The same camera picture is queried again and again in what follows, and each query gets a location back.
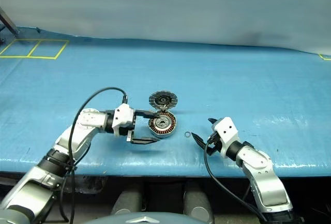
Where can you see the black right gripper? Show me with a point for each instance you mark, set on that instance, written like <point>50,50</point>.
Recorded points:
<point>213,145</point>

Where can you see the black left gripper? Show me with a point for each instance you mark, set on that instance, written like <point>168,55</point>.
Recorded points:
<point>134,119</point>

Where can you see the round motor housing copper windings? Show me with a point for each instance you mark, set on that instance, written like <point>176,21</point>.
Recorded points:
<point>155,128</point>

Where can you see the round hinged motor lid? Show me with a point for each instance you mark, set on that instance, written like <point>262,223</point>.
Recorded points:
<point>163,100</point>

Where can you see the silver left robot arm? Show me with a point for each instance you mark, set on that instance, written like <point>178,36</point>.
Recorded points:
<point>85,123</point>

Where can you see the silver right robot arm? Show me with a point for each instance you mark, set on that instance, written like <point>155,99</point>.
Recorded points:
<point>258,162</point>

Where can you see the blue table cover sheet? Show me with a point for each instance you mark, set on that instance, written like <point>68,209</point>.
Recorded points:
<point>232,79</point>

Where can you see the grey rounded shape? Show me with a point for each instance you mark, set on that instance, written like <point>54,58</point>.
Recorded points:
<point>126,202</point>
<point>197,203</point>

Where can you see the grey dome with silver emblem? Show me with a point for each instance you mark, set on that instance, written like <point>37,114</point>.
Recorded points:
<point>144,220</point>

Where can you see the yellow tape double square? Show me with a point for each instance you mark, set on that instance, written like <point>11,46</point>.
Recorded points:
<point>26,57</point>

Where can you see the dark metal stand leg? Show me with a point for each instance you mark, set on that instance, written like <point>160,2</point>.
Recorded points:
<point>10,24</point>

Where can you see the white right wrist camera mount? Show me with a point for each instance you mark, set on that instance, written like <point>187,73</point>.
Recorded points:
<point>226,129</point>

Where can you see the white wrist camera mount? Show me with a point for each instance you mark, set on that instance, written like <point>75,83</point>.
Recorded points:
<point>122,115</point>
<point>226,129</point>

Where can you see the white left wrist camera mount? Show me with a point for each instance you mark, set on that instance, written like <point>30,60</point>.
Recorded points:
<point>122,115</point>

